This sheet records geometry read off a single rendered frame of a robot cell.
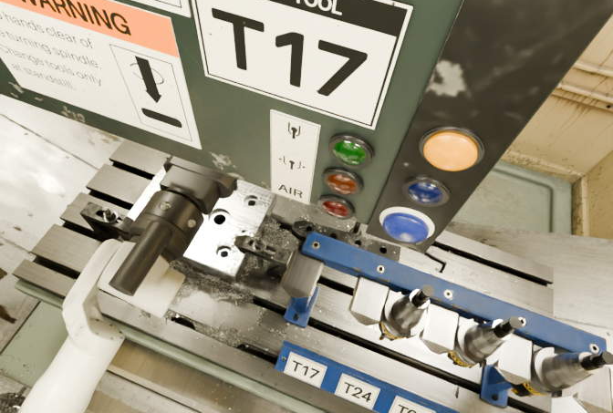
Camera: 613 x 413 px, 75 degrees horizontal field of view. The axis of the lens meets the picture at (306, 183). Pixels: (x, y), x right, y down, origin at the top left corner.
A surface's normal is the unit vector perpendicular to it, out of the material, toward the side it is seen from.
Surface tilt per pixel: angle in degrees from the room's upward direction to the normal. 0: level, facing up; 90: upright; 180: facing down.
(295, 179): 90
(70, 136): 24
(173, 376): 7
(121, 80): 90
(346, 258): 0
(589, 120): 90
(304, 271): 0
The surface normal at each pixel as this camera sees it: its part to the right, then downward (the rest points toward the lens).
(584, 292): -0.32, -0.64
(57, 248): 0.07, -0.55
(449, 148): -0.36, 0.73
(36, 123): 0.44, -0.36
